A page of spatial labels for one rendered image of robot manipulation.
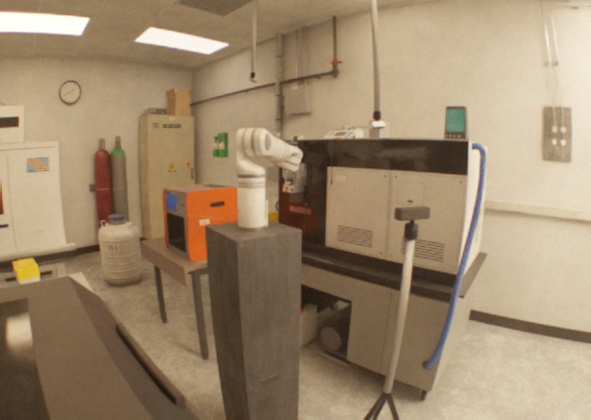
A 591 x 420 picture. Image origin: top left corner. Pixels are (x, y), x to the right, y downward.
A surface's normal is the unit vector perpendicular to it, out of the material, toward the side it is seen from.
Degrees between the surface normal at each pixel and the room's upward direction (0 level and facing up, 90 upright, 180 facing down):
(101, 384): 0
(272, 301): 90
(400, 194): 90
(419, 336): 90
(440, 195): 90
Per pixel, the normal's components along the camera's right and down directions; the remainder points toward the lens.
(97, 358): 0.01, -0.99
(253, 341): 0.62, 0.11
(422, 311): -0.67, 0.10
